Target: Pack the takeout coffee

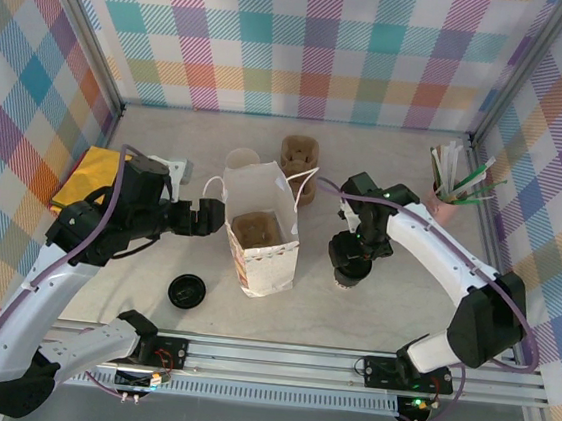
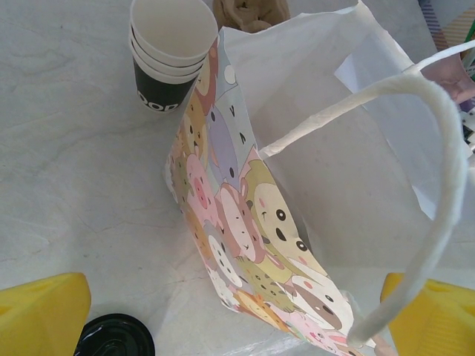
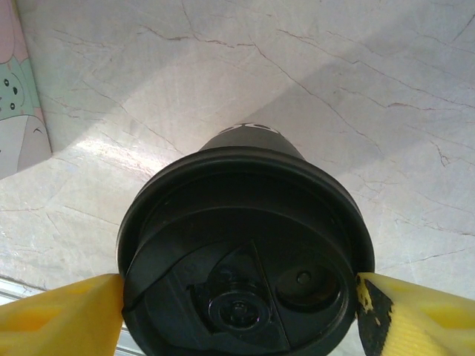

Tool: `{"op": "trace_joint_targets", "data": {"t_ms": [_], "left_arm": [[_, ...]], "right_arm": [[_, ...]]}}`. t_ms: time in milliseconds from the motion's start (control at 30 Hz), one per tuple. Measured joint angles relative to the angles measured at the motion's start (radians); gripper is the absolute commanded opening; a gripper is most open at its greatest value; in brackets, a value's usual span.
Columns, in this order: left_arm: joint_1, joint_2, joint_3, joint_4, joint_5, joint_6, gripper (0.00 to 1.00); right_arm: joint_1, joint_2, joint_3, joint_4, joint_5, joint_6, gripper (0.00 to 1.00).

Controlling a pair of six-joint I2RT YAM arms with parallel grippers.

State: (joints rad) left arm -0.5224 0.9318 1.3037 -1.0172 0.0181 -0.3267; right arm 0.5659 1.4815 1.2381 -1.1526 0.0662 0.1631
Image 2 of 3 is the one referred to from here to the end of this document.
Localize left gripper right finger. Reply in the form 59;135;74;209
381;272;475;356

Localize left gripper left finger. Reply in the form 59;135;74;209
0;272;92;356

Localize animal print paper gift bag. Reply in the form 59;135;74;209
161;0;473;356

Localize white paper coffee cup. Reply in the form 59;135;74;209
129;0;220;63

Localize black plastic cup lid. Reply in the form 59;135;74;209
73;313;157;356

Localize pink metal bucket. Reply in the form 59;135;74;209
430;55;475;107

